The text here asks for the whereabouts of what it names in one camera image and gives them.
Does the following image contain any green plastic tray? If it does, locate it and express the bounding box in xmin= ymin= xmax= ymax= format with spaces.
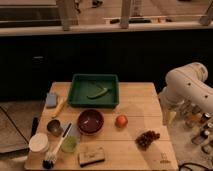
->
xmin=67 ymin=74 xmax=119 ymax=108

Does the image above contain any bunch of dark grapes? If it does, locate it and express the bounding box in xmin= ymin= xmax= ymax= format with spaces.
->
xmin=135 ymin=131 xmax=160 ymax=151

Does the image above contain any small metal cup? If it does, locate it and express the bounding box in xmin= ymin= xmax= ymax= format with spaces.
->
xmin=47 ymin=119 xmax=63 ymax=137

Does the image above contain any white handled dish brush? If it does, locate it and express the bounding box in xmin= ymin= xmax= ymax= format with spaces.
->
xmin=42 ymin=134 xmax=66 ymax=169

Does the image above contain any black handled knife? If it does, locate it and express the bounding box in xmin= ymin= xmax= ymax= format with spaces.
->
xmin=62 ymin=123 xmax=81 ymax=140

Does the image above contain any black cable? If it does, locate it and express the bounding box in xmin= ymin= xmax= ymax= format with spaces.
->
xmin=177 ymin=161 xmax=211 ymax=171

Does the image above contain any green plastic cup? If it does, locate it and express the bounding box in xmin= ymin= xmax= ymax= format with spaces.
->
xmin=61 ymin=136 xmax=77 ymax=153

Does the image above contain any brown rectangular block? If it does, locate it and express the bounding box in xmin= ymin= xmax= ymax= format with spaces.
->
xmin=78 ymin=147 xmax=105 ymax=167

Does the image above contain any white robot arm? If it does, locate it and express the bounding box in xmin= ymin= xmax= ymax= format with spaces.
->
xmin=158 ymin=62 xmax=213 ymax=125

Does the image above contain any yellow banana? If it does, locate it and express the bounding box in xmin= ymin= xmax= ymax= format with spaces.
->
xmin=52 ymin=98 xmax=66 ymax=118

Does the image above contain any spice jar with black lid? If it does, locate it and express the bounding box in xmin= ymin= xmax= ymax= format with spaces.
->
xmin=192 ymin=130 xmax=210 ymax=145

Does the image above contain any red orange apple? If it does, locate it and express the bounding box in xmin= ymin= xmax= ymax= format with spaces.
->
xmin=115 ymin=115 xmax=128 ymax=128

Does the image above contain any blue sponge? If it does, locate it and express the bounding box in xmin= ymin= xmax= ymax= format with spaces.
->
xmin=46 ymin=93 xmax=58 ymax=108

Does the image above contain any dark red bowl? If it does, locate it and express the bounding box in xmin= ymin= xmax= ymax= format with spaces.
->
xmin=77 ymin=109 xmax=104 ymax=135

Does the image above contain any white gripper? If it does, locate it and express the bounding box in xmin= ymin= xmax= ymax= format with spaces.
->
xmin=160 ymin=100 xmax=176 ymax=126

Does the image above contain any black marker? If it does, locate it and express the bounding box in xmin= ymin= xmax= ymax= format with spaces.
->
xmin=31 ymin=117 xmax=39 ymax=137

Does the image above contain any green pea pod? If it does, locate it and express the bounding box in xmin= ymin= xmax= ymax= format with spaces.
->
xmin=87 ymin=88 xmax=110 ymax=99

